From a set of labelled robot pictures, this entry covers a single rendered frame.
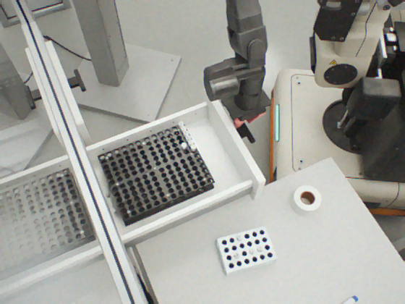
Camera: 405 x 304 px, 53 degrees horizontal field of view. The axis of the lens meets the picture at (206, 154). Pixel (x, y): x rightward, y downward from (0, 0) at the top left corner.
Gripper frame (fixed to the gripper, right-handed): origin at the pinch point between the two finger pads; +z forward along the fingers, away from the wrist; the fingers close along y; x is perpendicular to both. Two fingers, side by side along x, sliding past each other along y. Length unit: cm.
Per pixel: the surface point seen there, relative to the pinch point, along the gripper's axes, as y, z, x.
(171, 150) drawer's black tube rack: 19.2, 0.0, 0.1
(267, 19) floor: -86, 86, -106
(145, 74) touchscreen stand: -4, 84, -94
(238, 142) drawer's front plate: 4.8, -3.0, 6.1
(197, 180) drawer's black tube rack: 16.9, 0.1, 9.7
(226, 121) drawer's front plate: 4.7, -3.1, -0.2
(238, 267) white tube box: 15.7, 10.6, 29.2
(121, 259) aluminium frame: 38.6, -8.3, 21.9
